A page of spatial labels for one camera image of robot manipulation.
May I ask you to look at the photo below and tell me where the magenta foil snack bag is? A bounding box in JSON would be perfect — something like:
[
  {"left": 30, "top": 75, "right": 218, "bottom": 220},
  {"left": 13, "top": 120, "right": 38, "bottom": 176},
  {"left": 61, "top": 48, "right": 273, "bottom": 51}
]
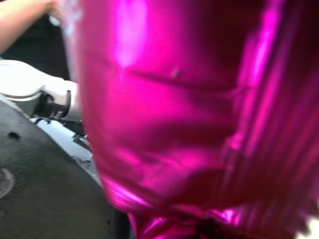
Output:
[{"left": 61, "top": 0, "right": 319, "bottom": 239}]

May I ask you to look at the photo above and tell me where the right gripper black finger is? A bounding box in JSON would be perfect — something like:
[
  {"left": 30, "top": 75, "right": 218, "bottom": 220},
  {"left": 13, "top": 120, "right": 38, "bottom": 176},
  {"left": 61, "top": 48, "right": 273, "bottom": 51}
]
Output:
[{"left": 0, "top": 96, "right": 133, "bottom": 239}]

